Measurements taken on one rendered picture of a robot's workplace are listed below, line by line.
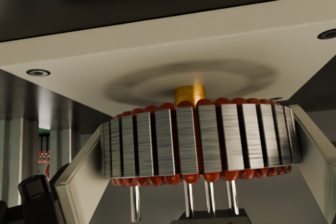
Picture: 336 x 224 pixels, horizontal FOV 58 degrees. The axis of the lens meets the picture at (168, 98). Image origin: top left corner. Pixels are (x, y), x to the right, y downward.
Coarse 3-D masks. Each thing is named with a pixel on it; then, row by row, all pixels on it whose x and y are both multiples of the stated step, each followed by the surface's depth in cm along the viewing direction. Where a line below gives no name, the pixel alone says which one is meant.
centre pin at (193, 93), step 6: (174, 90) 19; (180, 90) 18; (186, 90) 18; (192, 90) 18; (198, 90) 18; (204, 90) 19; (174, 96) 19; (180, 96) 18; (186, 96) 18; (192, 96) 18; (198, 96) 18; (204, 96) 18; (192, 102) 18
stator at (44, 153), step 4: (40, 136) 57; (44, 136) 57; (48, 136) 57; (40, 140) 57; (44, 140) 57; (48, 140) 57; (40, 144) 56; (44, 144) 57; (48, 144) 57; (40, 148) 56; (44, 148) 56; (48, 148) 57; (40, 152) 57; (44, 152) 57; (48, 152) 57; (40, 156) 64; (44, 156) 65; (48, 156) 65
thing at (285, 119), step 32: (128, 128) 14; (160, 128) 13; (192, 128) 13; (224, 128) 13; (256, 128) 13; (288, 128) 14; (128, 160) 14; (160, 160) 13; (192, 160) 12; (224, 160) 13; (256, 160) 13; (288, 160) 14
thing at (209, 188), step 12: (204, 180) 31; (192, 192) 31; (228, 192) 31; (192, 204) 31; (228, 204) 31; (180, 216) 32; (192, 216) 31; (204, 216) 31; (216, 216) 30; (228, 216) 30; (240, 216) 24
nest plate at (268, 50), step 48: (288, 0) 11; (0, 48) 13; (48, 48) 13; (96, 48) 12; (144, 48) 12; (192, 48) 12; (240, 48) 13; (288, 48) 13; (96, 96) 19; (144, 96) 20; (240, 96) 22; (288, 96) 24
